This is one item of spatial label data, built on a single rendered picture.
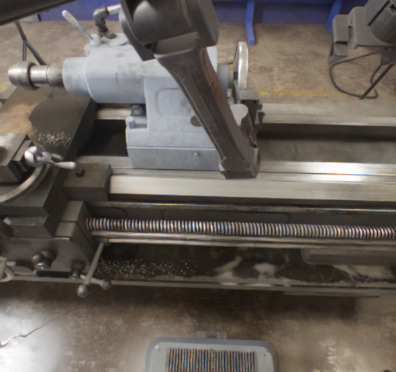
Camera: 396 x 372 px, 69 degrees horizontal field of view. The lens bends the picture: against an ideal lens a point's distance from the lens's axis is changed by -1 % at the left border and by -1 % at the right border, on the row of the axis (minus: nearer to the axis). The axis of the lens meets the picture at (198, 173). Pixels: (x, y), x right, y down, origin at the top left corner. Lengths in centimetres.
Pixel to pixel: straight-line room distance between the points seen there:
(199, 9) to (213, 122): 19
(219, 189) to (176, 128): 24
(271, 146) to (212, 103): 81
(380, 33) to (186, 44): 29
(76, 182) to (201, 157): 40
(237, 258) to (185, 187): 48
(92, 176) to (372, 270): 117
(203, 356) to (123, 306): 55
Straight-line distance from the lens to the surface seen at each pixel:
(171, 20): 37
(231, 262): 128
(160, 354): 134
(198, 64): 41
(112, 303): 170
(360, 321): 181
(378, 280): 145
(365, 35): 54
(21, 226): 96
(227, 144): 54
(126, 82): 87
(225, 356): 134
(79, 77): 94
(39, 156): 88
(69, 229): 98
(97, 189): 95
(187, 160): 94
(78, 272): 114
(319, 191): 100
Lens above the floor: 158
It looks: 51 degrees down
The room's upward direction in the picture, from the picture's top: straight up
